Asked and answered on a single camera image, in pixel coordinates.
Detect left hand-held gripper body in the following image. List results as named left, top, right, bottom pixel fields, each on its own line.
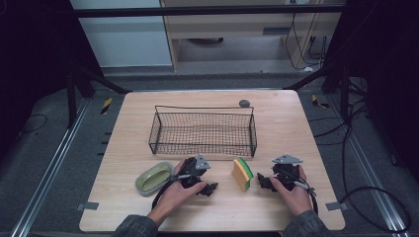
left=179, top=153, right=211, bottom=190

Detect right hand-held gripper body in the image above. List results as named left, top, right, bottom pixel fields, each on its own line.
left=271, top=153, right=304, bottom=193

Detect yellow and green sponge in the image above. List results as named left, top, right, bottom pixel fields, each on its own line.
left=230, top=156, right=255, bottom=193

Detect black wire mesh basket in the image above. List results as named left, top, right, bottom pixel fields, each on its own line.
left=147, top=105, right=258, bottom=158

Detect green soap dish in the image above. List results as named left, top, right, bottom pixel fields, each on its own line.
left=134, top=160, right=175, bottom=198

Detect person's right hand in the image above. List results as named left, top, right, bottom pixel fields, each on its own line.
left=269, top=164, right=314, bottom=217

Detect person's left hand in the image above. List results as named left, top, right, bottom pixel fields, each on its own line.
left=146, top=159, right=208, bottom=227

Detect grey tape strip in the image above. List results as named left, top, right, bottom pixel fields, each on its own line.
left=76, top=200, right=100, bottom=212
left=325, top=200, right=350, bottom=212

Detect yellow black tape marker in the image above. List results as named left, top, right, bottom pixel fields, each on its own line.
left=100, top=97, right=114, bottom=116
left=310, top=94, right=330, bottom=110

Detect black metal stand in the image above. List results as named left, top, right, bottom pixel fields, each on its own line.
left=65, top=63, right=132, bottom=130
left=284, top=62, right=351, bottom=120

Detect light wooden desk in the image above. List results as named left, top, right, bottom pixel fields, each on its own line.
left=159, top=0, right=347, bottom=72

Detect white cabinet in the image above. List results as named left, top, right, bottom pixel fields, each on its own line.
left=69, top=0, right=174, bottom=68

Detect right hand-held gripper cable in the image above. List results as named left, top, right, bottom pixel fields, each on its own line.
left=286, top=169, right=320, bottom=216

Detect hand-held gripper cable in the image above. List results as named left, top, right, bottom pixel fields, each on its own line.
left=286, top=169, right=320, bottom=216
left=150, top=173, right=192, bottom=211

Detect left hand-held gripper cable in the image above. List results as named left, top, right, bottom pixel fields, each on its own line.
left=150, top=173, right=192, bottom=211

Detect aluminium floor rail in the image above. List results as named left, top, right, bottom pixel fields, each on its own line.
left=325, top=95, right=411, bottom=237
left=9, top=98, right=91, bottom=237

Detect black floor cable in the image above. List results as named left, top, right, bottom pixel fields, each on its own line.
left=309, top=98, right=413, bottom=234

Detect black hanging cables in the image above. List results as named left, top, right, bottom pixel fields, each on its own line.
left=284, top=0, right=329, bottom=72

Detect black metal frame bar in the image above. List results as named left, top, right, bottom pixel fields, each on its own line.
left=73, top=4, right=345, bottom=19

